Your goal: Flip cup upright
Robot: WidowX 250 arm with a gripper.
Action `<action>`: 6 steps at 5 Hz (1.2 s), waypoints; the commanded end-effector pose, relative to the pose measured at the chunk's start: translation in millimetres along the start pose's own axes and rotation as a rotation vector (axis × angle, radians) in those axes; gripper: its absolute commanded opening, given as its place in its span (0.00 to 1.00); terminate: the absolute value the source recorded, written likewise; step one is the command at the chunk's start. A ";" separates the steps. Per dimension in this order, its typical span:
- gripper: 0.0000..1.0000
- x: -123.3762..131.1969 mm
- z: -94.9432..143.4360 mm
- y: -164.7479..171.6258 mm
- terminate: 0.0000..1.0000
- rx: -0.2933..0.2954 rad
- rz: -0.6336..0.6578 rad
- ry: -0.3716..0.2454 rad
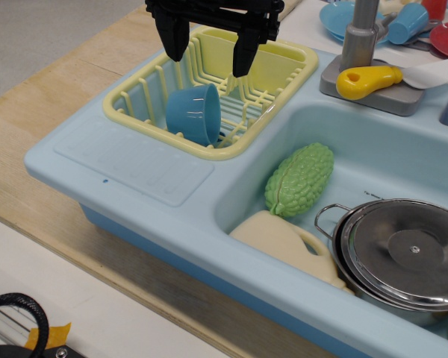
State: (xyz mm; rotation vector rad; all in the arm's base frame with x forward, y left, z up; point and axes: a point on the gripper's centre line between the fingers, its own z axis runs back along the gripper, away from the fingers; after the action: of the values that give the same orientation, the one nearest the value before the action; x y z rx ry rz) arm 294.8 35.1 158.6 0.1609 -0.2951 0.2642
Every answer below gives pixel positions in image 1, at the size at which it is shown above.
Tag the grey toy faucet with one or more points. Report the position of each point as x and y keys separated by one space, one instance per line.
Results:
x=361 y=36

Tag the green toy bitter melon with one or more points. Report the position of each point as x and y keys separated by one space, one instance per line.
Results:
x=299 y=181

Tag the yellow masking tape piece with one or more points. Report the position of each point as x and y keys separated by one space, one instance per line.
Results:
x=56 y=338

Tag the blue plastic cup background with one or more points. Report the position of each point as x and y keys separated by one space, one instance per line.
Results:
x=410 y=21

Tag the yellow plastic dish rack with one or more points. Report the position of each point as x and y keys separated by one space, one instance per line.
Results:
x=248 y=103

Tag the steel pot with handles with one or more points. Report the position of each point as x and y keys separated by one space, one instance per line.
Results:
x=330 y=222

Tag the blue plastic cup in rack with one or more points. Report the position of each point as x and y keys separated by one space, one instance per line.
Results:
x=195 y=113

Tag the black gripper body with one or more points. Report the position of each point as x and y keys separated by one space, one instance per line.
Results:
x=231 y=16

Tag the blue plastic plate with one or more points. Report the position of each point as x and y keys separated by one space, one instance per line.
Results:
x=336 y=16

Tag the yellow handled white spatula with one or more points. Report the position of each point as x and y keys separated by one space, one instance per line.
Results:
x=359 y=82

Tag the red plastic cup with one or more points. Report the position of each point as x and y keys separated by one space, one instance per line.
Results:
x=436 y=8

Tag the cream toy jug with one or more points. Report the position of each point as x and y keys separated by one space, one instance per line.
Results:
x=291 y=244

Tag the light blue toy sink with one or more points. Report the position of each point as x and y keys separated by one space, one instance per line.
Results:
x=182 y=208

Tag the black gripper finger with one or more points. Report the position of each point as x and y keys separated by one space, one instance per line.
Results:
x=245 y=50
x=174 y=32

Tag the black device base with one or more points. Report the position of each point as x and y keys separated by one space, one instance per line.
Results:
x=12 y=351

